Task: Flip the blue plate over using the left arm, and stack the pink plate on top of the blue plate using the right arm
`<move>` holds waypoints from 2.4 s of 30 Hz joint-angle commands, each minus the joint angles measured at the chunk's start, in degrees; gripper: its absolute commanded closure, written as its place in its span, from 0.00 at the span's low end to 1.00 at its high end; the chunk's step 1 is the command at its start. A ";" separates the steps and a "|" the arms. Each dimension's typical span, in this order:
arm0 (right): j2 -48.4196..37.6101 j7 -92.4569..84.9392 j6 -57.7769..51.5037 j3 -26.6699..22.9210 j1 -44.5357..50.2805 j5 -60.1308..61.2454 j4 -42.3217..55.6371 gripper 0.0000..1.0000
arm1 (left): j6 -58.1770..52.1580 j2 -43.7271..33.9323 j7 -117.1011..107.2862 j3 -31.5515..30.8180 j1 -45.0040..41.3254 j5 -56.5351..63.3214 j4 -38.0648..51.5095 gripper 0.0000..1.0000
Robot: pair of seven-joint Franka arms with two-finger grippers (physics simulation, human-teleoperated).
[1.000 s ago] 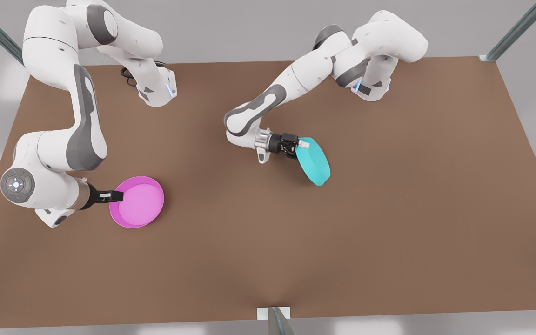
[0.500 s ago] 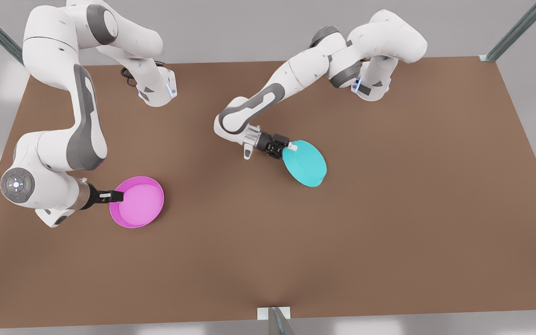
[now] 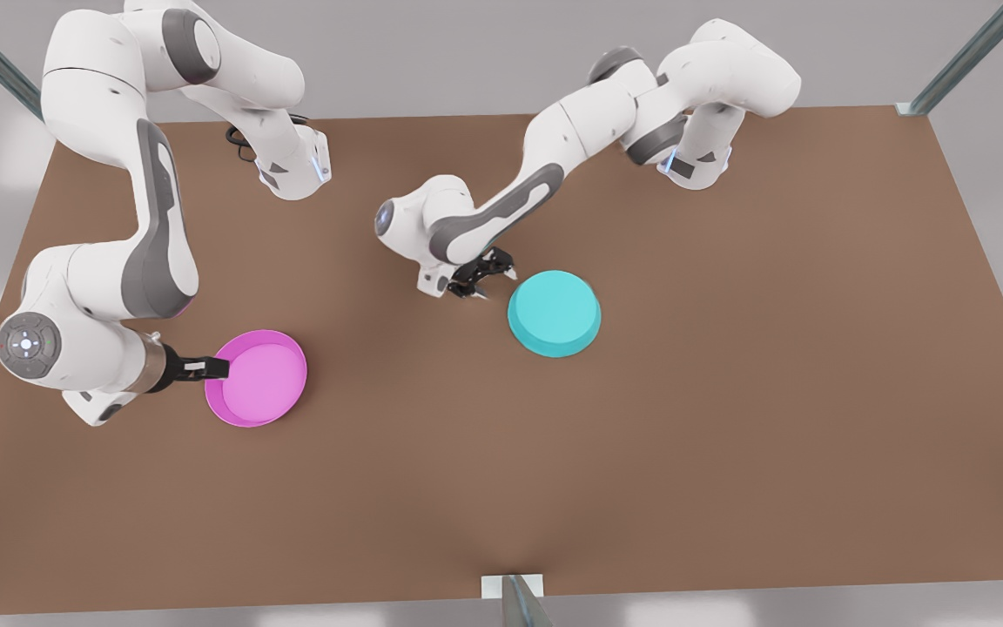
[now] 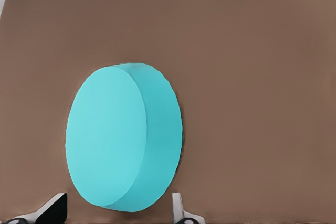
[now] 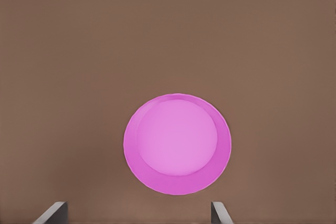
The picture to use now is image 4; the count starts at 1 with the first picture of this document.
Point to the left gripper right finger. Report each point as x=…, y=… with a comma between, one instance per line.
x=181, y=212

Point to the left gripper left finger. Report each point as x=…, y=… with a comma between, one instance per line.
x=53, y=210

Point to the blue plate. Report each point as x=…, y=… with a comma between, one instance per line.
x=110, y=140

